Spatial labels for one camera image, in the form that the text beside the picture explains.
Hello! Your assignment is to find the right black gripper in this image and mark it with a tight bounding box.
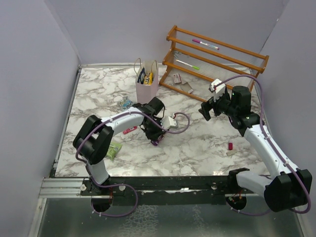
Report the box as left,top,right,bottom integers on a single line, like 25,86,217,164
199,90,238,120

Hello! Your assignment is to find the purple m&m's packet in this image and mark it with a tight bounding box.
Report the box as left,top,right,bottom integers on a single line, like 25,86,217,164
151,134,164,146

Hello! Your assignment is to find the pink snack packet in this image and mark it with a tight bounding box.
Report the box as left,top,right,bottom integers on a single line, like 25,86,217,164
123,126,137,135

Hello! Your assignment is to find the pink paper bag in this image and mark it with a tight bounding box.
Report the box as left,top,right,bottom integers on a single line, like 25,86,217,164
133,58,158,104

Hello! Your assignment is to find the yellow m&m's packet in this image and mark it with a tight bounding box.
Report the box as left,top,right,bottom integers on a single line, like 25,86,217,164
144,73,154,85

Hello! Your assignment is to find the blue Burts chips bag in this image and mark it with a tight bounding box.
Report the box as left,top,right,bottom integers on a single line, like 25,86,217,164
137,67,146,84

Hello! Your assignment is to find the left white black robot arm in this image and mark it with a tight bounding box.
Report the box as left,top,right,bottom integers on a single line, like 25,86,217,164
73,97,165,195

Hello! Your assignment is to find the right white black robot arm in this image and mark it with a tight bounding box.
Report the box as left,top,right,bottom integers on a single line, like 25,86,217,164
199,84,312,212

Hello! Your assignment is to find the grey blue snack packet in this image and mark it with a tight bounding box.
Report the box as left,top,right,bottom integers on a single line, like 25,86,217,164
119,97,134,110

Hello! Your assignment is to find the green snack packet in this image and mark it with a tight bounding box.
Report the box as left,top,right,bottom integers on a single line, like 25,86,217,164
106,142,122,161

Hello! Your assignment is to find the small red white box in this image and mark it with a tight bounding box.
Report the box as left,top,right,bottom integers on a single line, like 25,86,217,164
173,74,182,84

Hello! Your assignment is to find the green tipped white pen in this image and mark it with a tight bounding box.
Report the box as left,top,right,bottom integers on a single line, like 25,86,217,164
176,59,200,70

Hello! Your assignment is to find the wooden shelf rack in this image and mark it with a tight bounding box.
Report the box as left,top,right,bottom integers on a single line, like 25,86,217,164
159,25,269,101

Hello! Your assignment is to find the small beige block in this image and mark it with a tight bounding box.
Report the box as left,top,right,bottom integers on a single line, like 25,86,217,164
226,149,237,156

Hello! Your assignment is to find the pink marker pen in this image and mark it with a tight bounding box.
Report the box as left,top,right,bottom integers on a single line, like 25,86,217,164
192,39,219,50

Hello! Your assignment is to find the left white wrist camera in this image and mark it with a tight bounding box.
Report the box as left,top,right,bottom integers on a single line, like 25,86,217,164
161,117,178,130

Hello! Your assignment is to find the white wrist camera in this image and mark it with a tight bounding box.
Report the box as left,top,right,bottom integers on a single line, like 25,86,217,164
161,117,178,130
209,79,226,102

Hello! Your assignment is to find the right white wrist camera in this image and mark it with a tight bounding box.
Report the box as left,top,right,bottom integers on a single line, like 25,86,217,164
209,79,226,102

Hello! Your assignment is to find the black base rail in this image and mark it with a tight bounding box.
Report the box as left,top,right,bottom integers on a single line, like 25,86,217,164
81,169,252,206

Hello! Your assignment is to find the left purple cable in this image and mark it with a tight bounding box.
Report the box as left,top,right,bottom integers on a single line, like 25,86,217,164
75,111,191,218

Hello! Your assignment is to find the purple cable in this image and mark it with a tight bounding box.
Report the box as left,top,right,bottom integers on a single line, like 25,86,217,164
213,75,312,217
75,111,191,218

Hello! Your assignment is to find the aluminium frame rail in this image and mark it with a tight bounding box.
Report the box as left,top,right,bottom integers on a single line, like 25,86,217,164
38,177,87,198

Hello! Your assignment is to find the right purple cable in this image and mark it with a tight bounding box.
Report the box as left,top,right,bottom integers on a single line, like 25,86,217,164
213,75,312,217

